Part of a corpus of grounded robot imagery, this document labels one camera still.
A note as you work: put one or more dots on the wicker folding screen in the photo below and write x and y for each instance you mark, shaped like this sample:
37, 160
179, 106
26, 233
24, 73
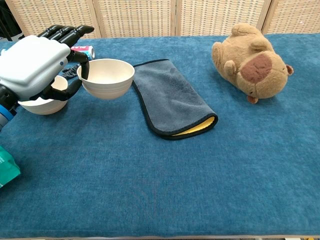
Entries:
135, 17

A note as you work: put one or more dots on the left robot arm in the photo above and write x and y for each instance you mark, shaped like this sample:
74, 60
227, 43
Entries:
6, 110

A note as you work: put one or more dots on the cream plastic bowl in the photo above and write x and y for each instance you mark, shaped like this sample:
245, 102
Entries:
42, 108
110, 72

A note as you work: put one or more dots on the blue fabric table cover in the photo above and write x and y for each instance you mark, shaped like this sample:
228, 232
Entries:
160, 180

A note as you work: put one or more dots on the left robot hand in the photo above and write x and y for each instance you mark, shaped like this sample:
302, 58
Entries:
32, 65

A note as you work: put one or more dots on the teal wet wipes pack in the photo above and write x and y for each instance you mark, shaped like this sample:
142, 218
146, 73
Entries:
6, 167

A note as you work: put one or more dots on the brown capybara plush toy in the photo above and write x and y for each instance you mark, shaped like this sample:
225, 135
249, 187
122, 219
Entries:
250, 70

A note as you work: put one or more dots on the grey microfiber towel yellow inside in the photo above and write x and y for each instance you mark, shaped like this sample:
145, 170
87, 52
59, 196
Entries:
172, 97

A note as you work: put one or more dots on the blue plastic wrap box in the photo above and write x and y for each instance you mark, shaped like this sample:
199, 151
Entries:
88, 49

